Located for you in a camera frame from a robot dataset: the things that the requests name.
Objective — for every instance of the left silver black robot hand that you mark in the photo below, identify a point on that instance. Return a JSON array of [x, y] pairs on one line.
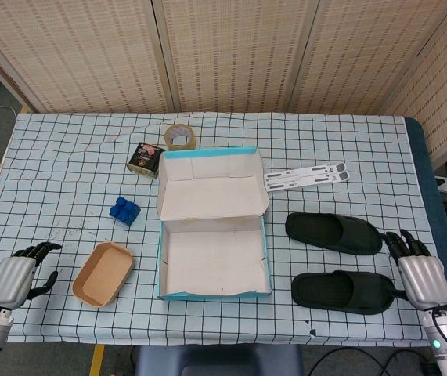
[[9, 280]]

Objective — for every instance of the clear packing tape roll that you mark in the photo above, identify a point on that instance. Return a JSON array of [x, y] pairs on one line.
[[182, 145]]

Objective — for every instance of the open blue cardboard shoe box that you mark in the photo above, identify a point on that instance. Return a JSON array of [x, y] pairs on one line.
[[213, 258]]

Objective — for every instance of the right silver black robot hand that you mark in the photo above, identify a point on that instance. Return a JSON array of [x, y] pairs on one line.
[[424, 280]]

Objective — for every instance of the brown paper tray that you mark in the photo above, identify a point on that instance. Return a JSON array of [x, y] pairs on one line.
[[103, 274]]

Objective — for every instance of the blue checkered tablecloth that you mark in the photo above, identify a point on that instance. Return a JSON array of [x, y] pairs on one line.
[[70, 164]]

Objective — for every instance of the bamboo folding screen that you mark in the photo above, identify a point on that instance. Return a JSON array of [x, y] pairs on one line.
[[239, 55]]

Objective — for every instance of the dark blue chair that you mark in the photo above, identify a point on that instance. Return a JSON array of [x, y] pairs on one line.
[[219, 360]]

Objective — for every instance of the black tin can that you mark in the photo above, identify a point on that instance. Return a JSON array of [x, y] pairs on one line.
[[145, 158]]

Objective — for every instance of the blue toy building block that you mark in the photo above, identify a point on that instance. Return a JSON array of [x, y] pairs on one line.
[[124, 211]]

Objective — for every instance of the black rubber slipper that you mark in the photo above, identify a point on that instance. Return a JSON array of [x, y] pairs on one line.
[[332, 291], [325, 231]]

